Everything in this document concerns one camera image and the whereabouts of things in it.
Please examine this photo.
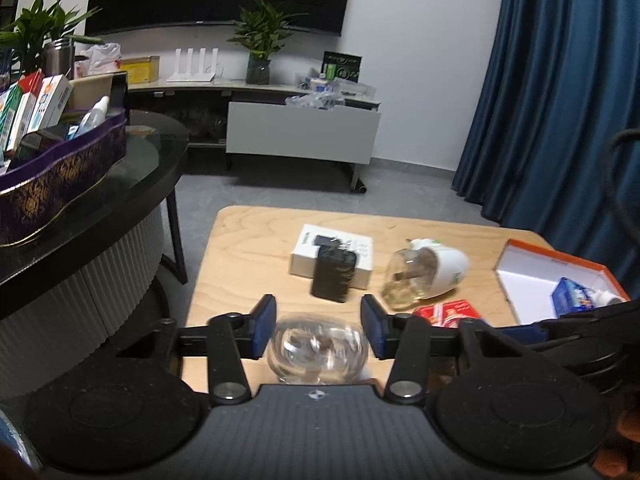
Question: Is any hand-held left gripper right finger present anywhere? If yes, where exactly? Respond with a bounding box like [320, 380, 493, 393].
[360, 294, 533, 407]

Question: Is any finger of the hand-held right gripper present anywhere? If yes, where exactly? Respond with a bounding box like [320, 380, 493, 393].
[492, 322, 548, 345]

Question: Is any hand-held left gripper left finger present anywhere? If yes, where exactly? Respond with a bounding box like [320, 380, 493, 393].
[116, 294, 278, 406]

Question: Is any white mosquito repellent heater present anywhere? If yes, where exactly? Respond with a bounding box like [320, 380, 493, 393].
[591, 289, 627, 308]

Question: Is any orange cardboard box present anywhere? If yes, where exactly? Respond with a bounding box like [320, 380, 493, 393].
[494, 239, 632, 327]

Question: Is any red playing card box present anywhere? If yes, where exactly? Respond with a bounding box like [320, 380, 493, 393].
[413, 299, 482, 329]

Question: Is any person's right hand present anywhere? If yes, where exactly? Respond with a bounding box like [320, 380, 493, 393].
[597, 395, 640, 480]

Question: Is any small white box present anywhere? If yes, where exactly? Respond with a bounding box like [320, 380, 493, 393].
[289, 224, 375, 291]

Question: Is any white mosquito repellent with bottle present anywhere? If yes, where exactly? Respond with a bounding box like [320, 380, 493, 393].
[381, 238, 472, 312]

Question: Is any black glass table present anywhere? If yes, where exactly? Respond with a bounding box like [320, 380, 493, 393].
[0, 110, 191, 401]

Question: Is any white television cabinet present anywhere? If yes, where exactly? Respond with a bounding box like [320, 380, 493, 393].
[125, 80, 382, 193]

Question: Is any blue curtain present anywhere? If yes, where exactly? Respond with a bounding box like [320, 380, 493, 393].
[450, 0, 640, 301]

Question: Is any clear plastic wrap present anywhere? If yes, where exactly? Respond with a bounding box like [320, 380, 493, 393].
[285, 91, 346, 110]

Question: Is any purple patterned tin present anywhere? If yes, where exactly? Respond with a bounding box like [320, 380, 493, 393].
[0, 107, 128, 247]

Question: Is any white router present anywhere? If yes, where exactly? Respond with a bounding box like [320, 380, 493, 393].
[166, 47, 221, 83]

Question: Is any dark green box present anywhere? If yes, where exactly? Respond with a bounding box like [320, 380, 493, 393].
[321, 51, 362, 83]

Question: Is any white spray bottle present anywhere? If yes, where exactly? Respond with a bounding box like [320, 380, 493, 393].
[67, 95, 111, 140]

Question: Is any black box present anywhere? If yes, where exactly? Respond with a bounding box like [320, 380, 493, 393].
[111, 71, 128, 111]

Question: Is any yellow box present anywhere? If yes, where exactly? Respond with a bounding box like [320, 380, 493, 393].
[119, 55, 161, 84]

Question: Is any green plant in glass vase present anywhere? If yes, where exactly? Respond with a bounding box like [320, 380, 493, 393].
[227, 0, 308, 86]

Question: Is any beige box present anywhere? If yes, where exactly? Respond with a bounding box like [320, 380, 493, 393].
[67, 74, 113, 111]

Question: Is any white plastic bag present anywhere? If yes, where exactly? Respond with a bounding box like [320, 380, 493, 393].
[75, 42, 122, 78]

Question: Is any red white medicine box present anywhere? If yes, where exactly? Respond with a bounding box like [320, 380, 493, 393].
[5, 70, 43, 153]

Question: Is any green medicine box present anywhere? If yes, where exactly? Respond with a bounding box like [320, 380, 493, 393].
[0, 85, 23, 161]

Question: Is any green plant in steel cup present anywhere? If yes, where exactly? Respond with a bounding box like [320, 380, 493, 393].
[0, 0, 103, 80]

